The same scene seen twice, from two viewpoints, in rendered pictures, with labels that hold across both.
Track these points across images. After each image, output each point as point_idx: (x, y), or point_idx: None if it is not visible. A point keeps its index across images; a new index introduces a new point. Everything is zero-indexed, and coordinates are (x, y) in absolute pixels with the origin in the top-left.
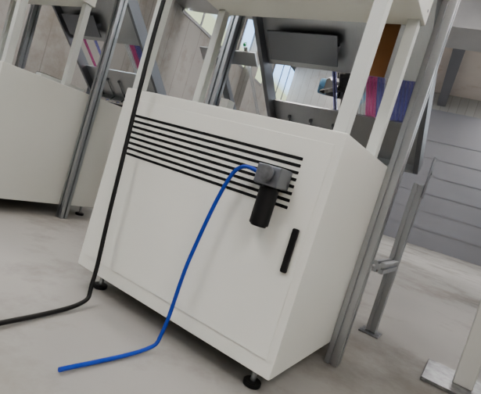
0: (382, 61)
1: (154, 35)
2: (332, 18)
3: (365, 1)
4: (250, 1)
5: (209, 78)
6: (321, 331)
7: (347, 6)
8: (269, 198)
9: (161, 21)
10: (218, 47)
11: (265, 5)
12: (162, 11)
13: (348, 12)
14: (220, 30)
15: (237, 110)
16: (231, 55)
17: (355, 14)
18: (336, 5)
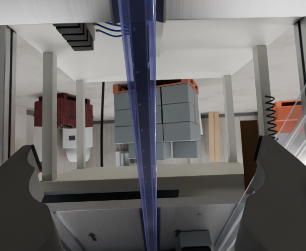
0: (252, 135)
1: (103, 114)
2: (189, 174)
3: (221, 168)
4: (110, 173)
5: (53, 99)
6: None
7: (206, 170)
8: None
9: (84, 129)
10: (53, 137)
11: (122, 174)
12: (102, 129)
13: (207, 171)
14: (55, 156)
15: (166, 79)
16: (7, 145)
17: (214, 171)
18: (197, 170)
